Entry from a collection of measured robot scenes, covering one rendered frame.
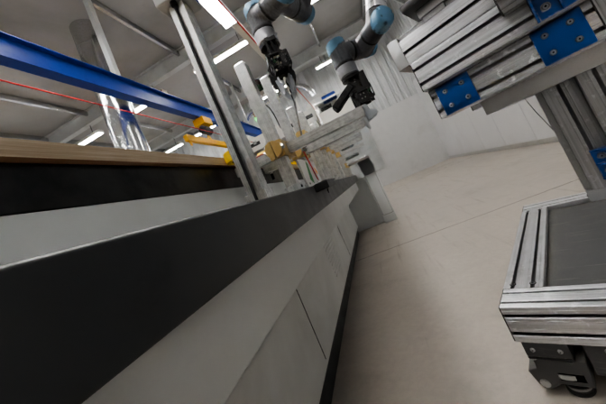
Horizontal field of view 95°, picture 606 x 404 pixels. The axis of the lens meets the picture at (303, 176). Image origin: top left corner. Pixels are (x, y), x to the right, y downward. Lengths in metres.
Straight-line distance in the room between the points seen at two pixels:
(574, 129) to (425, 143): 9.08
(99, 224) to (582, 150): 1.18
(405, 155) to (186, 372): 9.82
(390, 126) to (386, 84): 1.45
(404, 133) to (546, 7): 9.30
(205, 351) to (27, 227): 0.29
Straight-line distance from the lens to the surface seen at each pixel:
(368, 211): 3.74
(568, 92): 1.11
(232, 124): 0.58
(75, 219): 0.54
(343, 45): 1.15
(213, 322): 0.35
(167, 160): 0.71
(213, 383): 0.34
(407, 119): 10.14
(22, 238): 0.50
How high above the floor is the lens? 0.67
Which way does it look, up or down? 5 degrees up
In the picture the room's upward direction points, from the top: 24 degrees counter-clockwise
